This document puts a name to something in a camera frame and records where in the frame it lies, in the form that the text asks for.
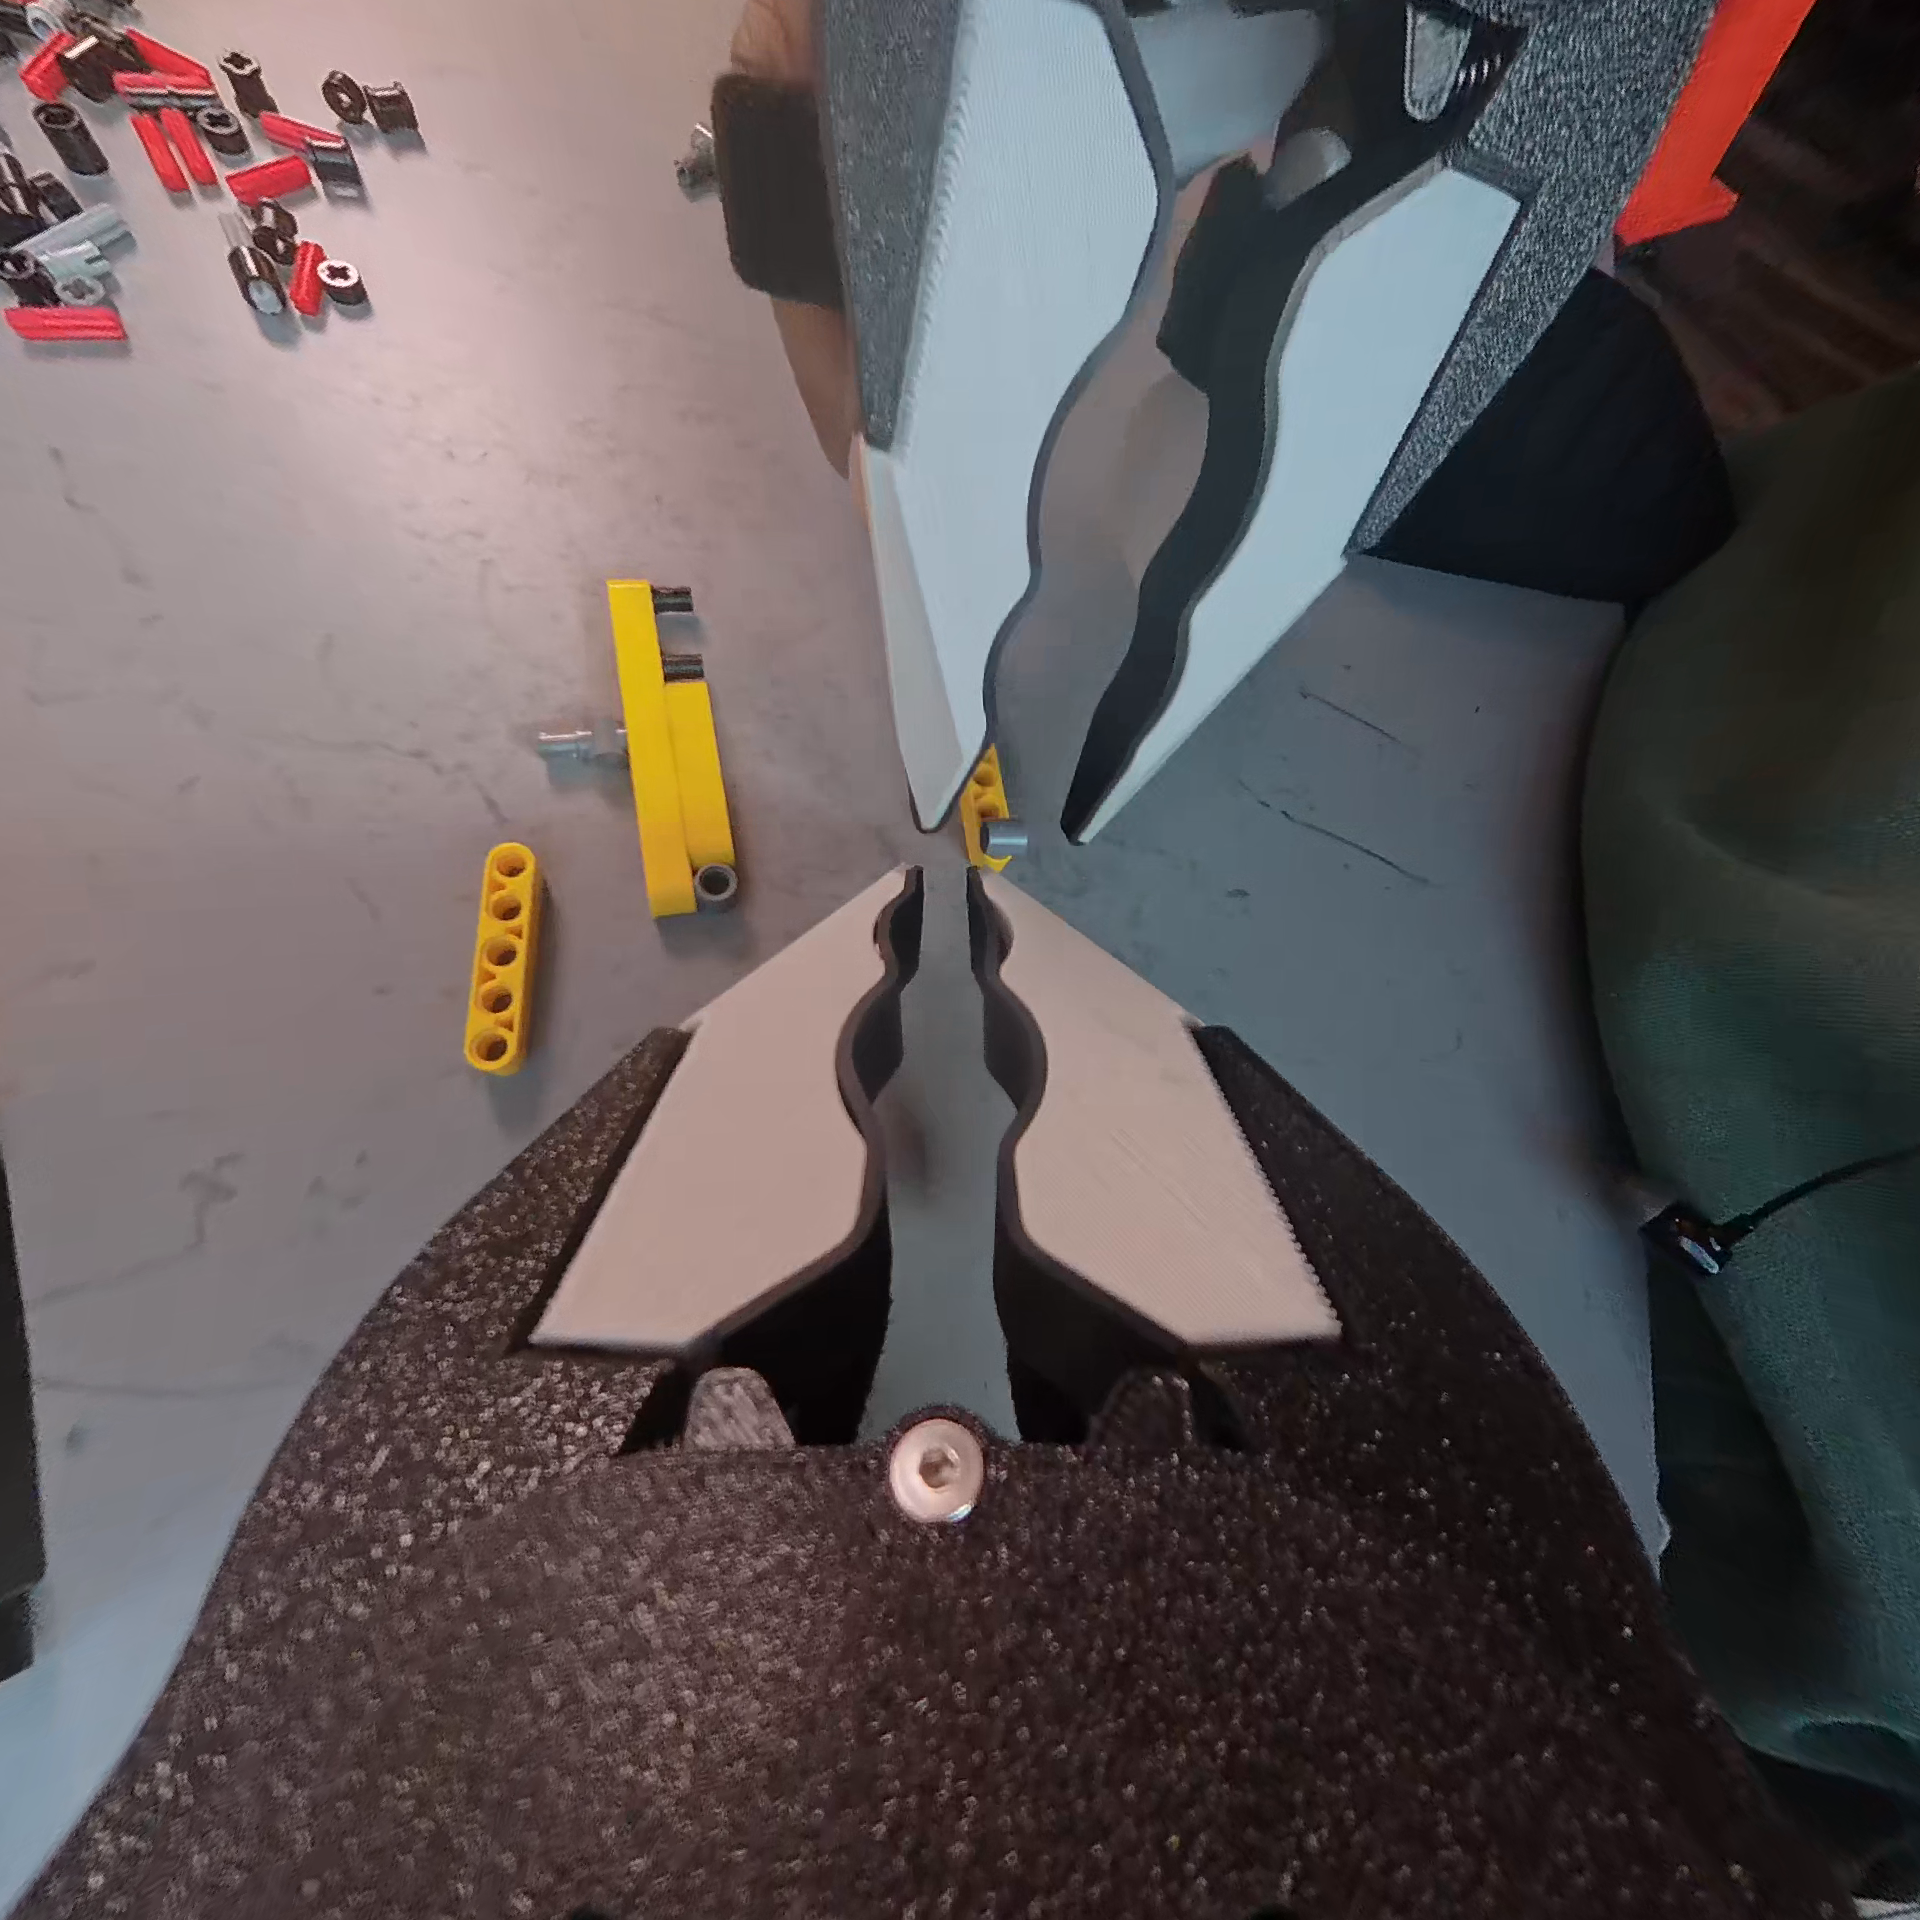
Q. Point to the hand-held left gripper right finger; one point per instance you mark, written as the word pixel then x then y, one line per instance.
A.
pixel 1154 1184

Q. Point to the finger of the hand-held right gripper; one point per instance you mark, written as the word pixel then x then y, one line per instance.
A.
pixel 1020 270
pixel 1382 390

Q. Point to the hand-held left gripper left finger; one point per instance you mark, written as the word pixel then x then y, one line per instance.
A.
pixel 720 1184

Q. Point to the short yellow lego beam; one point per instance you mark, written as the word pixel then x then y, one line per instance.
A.
pixel 503 961
pixel 702 779

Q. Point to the long yellow lego beam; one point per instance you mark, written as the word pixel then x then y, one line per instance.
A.
pixel 983 787
pixel 646 751

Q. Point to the yellow black lego vehicle model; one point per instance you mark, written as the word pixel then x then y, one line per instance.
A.
pixel 15 1424

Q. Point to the pile of small lego pieces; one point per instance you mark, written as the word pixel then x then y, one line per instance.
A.
pixel 182 150

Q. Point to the orange traffic cone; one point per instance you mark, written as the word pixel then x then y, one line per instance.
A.
pixel 1695 150

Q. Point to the black quilted cushion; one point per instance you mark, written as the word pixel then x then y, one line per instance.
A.
pixel 1576 451

